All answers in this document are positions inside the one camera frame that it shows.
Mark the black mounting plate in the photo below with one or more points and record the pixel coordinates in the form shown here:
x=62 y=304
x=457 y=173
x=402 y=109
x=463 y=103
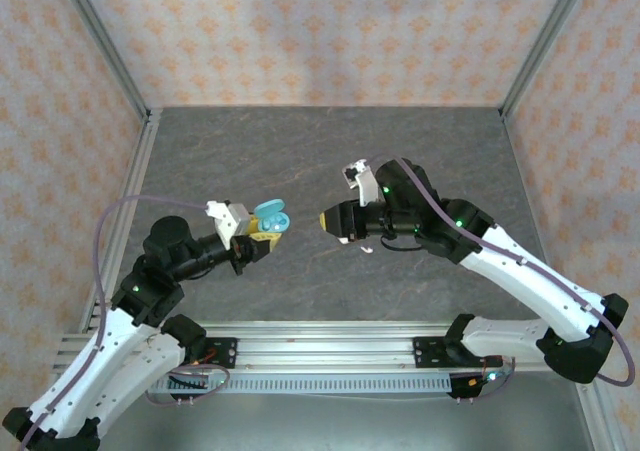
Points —
x=225 y=353
x=425 y=353

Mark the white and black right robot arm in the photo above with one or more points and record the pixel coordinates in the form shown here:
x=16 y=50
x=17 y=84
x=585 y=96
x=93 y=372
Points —
x=525 y=286

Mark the grey metal panel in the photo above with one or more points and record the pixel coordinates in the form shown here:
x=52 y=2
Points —
x=320 y=426

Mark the blue earbud charging case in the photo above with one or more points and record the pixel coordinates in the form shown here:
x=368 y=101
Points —
x=270 y=206

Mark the aluminium side rail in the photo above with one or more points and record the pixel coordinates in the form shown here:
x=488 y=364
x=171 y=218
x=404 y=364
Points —
x=136 y=171
x=600 y=421

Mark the aluminium frame post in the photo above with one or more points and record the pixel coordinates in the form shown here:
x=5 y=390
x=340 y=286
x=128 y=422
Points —
x=541 y=46
x=106 y=46

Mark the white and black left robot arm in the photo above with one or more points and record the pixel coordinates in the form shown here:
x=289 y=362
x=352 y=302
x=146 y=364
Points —
x=125 y=361

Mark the white earbud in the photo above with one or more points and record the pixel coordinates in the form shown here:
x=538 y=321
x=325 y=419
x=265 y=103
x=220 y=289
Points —
x=367 y=249

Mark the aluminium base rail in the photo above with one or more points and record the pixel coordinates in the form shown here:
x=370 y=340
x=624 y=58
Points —
x=320 y=351

